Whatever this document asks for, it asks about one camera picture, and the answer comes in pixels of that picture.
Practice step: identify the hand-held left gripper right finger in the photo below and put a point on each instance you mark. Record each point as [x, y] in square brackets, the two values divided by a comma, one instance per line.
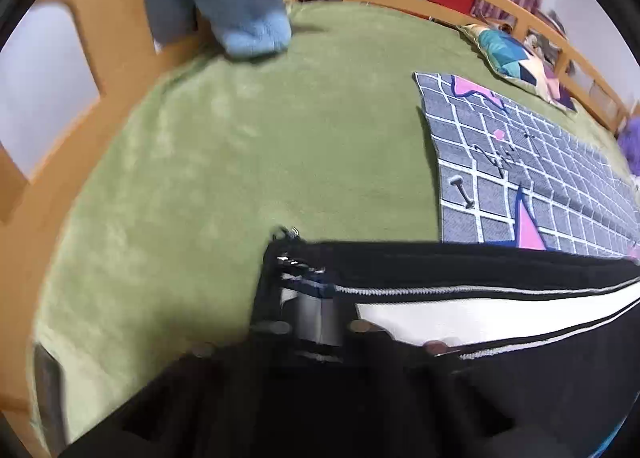
[370, 338]

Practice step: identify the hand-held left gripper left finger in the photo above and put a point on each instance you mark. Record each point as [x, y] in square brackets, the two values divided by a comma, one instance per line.
[275, 298]

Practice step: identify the green blanket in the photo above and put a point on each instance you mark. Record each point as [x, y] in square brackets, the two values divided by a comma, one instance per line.
[250, 137]

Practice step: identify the black pants with white stripe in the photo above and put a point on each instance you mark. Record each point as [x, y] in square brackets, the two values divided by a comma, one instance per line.
[450, 265]

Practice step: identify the wooden bed frame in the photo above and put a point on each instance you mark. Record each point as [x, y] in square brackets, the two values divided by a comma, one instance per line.
[125, 67]

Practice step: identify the grey checked blanket pink stars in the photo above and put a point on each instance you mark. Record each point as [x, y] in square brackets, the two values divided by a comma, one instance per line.
[550, 177]

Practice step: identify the cluttered small shelf things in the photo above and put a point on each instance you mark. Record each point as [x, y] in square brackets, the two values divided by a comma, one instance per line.
[547, 45]

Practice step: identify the colourful star pillow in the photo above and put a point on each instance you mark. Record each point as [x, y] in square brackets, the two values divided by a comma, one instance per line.
[505, 52]

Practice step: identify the purple plush toy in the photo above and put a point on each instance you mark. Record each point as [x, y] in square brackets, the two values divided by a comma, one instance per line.
[631, 142]

